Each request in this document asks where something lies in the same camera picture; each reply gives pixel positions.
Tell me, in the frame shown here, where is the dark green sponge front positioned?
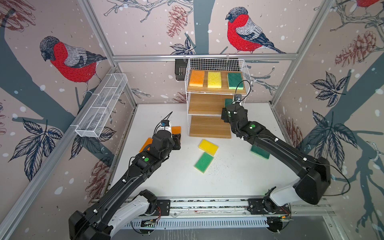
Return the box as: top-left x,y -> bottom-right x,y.
225,99 -> 234,108

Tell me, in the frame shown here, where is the dark green sponge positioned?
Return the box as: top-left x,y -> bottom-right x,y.
251,145 -> 270,160
225,99 -> 234,108

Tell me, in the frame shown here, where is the dark green sponge carried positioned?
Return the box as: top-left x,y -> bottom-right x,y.
227,73 -> 244,90

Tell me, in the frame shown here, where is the yellow sponge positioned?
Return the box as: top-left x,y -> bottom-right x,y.
199,139 -> 219,156
207,72 -> 222,89

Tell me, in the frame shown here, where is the light green sponge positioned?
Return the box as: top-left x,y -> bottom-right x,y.
194,152 -> 214,174

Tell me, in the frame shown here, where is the orange sponge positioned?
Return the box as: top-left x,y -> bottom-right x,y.
189,70 -> 205,87
172,126 -> 182,135
140,138 -> 153,153

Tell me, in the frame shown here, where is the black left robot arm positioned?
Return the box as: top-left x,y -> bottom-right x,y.
69,130 -> 175,240

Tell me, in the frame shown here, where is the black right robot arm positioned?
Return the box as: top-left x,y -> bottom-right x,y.
221,102 -> 331,207

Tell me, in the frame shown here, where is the top wooden shelf board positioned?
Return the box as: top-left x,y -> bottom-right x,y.
185,70 -> 249,96

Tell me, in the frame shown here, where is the middle wooden shelf board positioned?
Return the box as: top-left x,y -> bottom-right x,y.
188,93 -> 234,116

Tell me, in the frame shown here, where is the black box behind shelf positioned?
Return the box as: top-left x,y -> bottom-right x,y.
175,59 -> 188,81

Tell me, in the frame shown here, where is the dark green sponge right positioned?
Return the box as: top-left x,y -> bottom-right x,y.
251,145 -> 270,160

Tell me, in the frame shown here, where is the perforated metal vent strip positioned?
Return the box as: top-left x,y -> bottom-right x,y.
123,217 -> 269,231

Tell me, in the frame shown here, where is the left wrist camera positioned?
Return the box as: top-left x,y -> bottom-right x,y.
160,120 -> 172,133

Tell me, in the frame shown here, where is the white wire three-tier shelf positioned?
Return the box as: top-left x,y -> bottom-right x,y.
185,58 -> 252,139

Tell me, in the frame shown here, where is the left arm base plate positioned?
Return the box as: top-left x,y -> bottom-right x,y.
140,200 -> 171,218

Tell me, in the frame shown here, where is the white wire wall basket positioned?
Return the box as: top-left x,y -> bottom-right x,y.
75,73 -> 128,138

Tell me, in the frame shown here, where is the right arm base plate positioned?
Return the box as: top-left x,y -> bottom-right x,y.
247,198 -> 291,215

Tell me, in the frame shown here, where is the aluminium mounting rail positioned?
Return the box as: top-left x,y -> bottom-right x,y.
80,196 -> 334,218

